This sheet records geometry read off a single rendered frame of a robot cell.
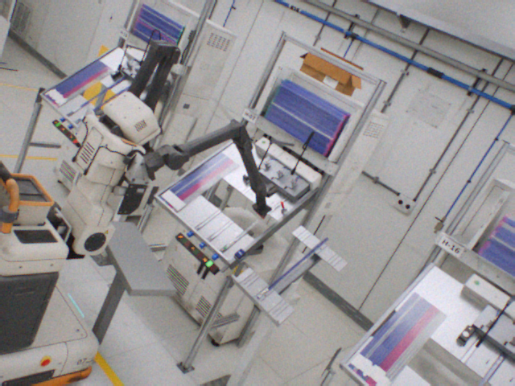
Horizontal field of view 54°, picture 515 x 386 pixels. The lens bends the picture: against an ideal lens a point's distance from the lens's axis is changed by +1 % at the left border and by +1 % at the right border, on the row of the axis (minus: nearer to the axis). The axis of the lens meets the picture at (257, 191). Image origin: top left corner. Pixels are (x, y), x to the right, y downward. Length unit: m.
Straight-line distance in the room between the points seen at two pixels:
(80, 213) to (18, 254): 0.41
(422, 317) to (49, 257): 1.67
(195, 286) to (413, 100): 2.31
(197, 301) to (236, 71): 2.75
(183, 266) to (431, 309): 1.61
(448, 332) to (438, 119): 2.11
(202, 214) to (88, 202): 0.83
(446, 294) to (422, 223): 1.66
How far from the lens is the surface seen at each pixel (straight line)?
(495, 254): 2.58
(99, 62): 4.18
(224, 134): 2.26
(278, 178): 2.94
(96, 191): 2.28
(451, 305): 2.63
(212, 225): 2.86
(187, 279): 3.35
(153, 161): 2.09
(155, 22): 3.95
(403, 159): 4.29
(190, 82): 3.90
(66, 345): 2.51
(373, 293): 4.45
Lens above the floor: 1.91
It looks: 17 degrees down
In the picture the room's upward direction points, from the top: 26 degrees clockwise
